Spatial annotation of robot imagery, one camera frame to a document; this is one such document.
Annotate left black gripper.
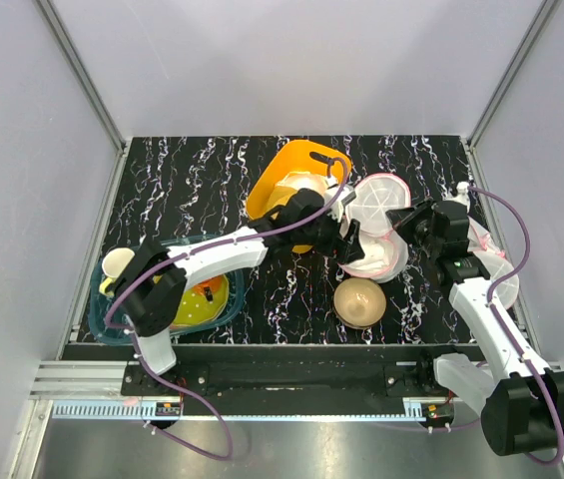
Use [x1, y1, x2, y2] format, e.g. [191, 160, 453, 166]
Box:
[293, 204, 364, 265]

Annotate white mesh laundry bag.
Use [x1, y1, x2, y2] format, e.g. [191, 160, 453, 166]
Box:
[341, 173, 411, 283]

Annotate white bra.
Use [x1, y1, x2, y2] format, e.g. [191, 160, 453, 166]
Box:
[342, 234, 394, 276]

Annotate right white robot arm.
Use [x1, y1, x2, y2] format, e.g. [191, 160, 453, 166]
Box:
[386, 199, 564, 466]

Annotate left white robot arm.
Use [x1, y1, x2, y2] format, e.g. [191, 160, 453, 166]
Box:
[107, 184, 364, 395]

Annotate beige bra in basket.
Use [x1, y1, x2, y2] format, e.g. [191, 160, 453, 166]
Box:
[267, 172, 337, 210]

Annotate flat pink-rimmed mesh bag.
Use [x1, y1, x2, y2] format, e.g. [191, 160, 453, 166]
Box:
[481, 251, 519, 309]

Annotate yellow plastic basket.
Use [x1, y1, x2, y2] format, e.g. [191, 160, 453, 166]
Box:
[239, 140, 364, 263]

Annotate orange plastic cup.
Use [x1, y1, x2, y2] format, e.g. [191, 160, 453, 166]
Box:
[195, 275, 223, 295]

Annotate yellow-green dotted plate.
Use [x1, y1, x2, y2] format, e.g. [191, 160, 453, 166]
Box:
[170, 275, 230, 331]

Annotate pale yellow mug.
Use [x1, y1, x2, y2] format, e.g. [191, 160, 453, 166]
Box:
[99, 247, 135, 297]

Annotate teal transparent tray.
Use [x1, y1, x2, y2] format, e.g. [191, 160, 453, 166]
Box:
[88, 259, 245, 346]

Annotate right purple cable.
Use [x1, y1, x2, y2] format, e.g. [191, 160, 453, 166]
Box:
[375, 185, 564, 466]

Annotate purple cable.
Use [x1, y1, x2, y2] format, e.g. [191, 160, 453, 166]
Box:
[105, 157, 348, 460]
[375, 185, 564, 466]

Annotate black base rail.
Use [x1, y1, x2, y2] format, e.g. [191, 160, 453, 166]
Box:
[120, 343, 476, 400]

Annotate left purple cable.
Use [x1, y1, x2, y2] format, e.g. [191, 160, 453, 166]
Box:
[105, 157, 348, 460]

